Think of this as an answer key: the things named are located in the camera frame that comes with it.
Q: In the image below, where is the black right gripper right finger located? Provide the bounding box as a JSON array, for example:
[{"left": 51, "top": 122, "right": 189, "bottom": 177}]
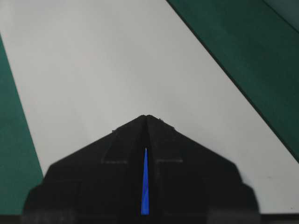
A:
[{"left": 146, "top": 115, "right": 259, "bottom": 224}]

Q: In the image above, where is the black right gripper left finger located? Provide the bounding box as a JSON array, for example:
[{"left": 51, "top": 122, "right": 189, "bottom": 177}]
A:
[{"left": 21, "top": 115, "right": 146, "bottom": 224}]

